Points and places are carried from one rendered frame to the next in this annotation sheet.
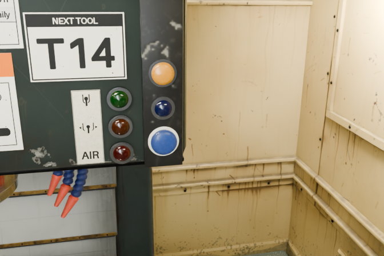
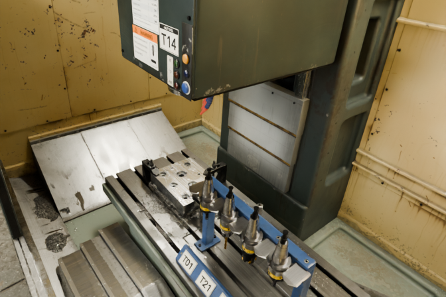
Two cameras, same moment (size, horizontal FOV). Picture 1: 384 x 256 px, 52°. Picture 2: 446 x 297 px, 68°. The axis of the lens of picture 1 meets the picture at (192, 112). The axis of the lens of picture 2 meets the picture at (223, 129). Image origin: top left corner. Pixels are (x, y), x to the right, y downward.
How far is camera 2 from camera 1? 0.77 m
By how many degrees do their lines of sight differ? 56
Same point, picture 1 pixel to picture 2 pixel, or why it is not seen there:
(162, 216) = (359, 190)
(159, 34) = (186, 42)
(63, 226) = (268, 143)
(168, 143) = (184, 89)
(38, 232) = (257, 139)
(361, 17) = not seen: outside the picture
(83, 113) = (169, 64)
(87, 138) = (170, 75)
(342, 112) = not seen: outside the picture
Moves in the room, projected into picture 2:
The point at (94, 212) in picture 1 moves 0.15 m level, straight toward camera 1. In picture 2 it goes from (283, 145) to (262, 156)
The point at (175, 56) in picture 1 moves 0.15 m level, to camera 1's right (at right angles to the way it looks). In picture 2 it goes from (190, 53) to (216, 73)
